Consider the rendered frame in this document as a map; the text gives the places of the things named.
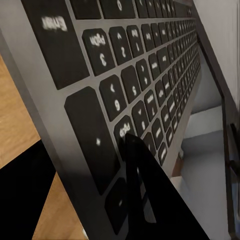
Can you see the keyboard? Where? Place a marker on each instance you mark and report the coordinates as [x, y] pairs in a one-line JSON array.
[[90, 71]]

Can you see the desk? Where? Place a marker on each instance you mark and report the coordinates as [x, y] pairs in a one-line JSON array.
[[216, 119]]

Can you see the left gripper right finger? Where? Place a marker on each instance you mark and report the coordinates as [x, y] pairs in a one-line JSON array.
[[174, 219]]

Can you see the desktop computer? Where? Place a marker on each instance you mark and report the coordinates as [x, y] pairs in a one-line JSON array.
[[181, 187]]

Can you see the monitor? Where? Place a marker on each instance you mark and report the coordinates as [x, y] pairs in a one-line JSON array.
[[232, 163]]

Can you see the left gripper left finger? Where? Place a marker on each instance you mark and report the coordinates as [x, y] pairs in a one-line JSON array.
[[24, 186]]

